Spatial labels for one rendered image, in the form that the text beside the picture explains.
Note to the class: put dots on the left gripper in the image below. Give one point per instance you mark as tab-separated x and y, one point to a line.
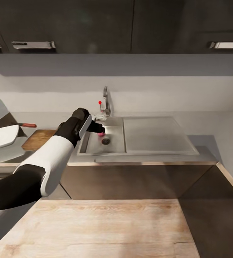
97	128

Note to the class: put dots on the dishwasher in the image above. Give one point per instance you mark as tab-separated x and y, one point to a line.
58	194

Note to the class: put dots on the bowl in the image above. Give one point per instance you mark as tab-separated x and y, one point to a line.
8	135

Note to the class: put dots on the drop in sink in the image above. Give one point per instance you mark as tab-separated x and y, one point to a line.
136	135

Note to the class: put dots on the cutting board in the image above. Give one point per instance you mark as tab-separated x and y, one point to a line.
38	139

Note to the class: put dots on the cabinet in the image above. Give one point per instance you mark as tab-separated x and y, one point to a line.
65	26
182	27

